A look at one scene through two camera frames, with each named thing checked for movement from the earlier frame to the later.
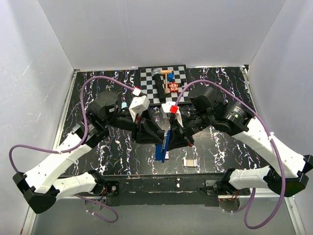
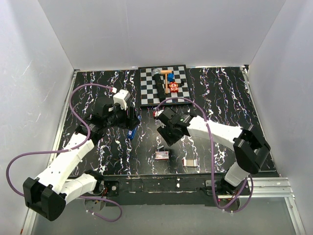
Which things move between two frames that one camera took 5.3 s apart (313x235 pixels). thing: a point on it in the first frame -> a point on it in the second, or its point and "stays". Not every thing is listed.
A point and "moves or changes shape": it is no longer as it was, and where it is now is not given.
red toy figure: x=174 y=87 stays
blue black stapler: x=161 y=149 moves or changes shape
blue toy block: x=170 y=77 stays
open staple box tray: x=190 y=162 stays
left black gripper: x=146 y=132 -> x=130 y=121
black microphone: x=156 y=72 stays
